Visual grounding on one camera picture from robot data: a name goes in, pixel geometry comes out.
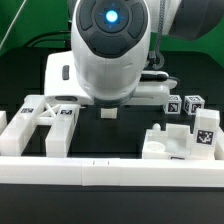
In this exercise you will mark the white chair seat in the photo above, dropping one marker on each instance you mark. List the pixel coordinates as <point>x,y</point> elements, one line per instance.
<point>170,143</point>

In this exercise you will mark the white U-shaped fence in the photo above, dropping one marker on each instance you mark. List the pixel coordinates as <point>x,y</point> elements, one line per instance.
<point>192,172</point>

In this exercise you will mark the white chair back frame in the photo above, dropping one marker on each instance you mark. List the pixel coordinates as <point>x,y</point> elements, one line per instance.
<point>35,111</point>

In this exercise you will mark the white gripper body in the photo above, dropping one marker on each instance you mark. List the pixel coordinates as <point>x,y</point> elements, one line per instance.
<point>61,86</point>

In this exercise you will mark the white tagged cube left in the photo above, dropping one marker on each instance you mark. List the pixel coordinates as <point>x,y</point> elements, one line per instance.
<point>173,105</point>

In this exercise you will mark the white tagged cube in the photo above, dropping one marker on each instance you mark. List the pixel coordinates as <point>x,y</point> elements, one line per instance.
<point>173,105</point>
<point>192,103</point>

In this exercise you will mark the white tagged cube right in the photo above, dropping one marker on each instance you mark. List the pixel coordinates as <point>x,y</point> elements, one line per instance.
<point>192,103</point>

